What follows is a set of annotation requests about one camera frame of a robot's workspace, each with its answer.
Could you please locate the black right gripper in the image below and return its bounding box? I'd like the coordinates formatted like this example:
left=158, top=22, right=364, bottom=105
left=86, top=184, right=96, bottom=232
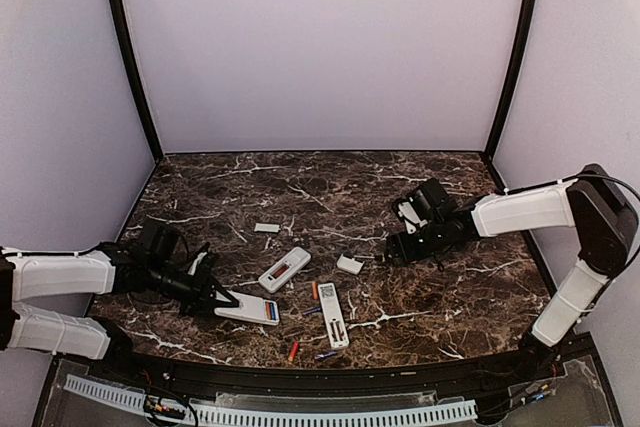
left=386, top=218, right=448, bottom=266

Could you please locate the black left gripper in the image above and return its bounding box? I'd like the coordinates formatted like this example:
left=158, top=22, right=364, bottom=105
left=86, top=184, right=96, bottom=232
left=147, top=259, right=238, bottom=317

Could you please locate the plain white slim remote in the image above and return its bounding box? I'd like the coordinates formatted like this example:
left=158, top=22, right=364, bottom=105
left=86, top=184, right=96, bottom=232
left=214, top=291, right=280, bottom=326

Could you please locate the grey battery cover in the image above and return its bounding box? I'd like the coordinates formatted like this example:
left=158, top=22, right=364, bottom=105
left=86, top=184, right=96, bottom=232
left=254, top=223, right=281, bottom=234

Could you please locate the red blue battery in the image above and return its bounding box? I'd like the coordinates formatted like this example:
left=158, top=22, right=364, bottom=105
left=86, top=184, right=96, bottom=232
left=288, top=341, right=300, bottom=362

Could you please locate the white remote with barcode label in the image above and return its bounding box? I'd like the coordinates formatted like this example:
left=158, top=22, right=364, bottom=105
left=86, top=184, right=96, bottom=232
left=258, top=247, right=311, bottom=293

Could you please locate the white button remote control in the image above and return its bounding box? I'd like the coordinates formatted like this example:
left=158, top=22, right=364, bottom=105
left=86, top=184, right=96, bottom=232
left=318, top=283, right=350, bottom=350

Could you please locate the yellow handled screwdriver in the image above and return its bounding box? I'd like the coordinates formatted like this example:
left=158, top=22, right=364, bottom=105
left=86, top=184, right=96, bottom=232
left=361, top=254, right=389, bottom=263

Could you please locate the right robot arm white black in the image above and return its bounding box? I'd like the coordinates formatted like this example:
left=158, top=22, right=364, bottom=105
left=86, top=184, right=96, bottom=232
left=383, top=163, right=639, bottom=381

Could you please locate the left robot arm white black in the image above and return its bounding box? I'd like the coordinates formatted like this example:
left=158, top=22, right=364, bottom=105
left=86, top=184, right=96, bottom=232
left=1, top=219, right=240, bottom=383

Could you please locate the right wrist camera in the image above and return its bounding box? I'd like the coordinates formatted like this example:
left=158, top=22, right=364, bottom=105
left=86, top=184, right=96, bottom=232
left=392, top=194, right=433, bottom=234

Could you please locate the white slotted cable duct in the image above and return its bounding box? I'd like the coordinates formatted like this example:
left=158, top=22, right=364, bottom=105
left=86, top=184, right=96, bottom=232
left=63, top=374, right=477, bottom=427

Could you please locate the right black frame post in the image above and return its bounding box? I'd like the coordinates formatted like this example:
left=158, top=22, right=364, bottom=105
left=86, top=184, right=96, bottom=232
left=483, top=0, right=536, bottom=163

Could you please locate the black frame post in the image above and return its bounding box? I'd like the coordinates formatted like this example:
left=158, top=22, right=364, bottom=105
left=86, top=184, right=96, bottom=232
left=108, top=0, right=164, bottom=164
left=483, top=0, right=536, bottom=163

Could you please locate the left black frame post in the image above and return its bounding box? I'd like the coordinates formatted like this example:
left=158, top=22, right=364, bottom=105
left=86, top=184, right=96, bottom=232
left=108, top=0, right=164, bottom=164

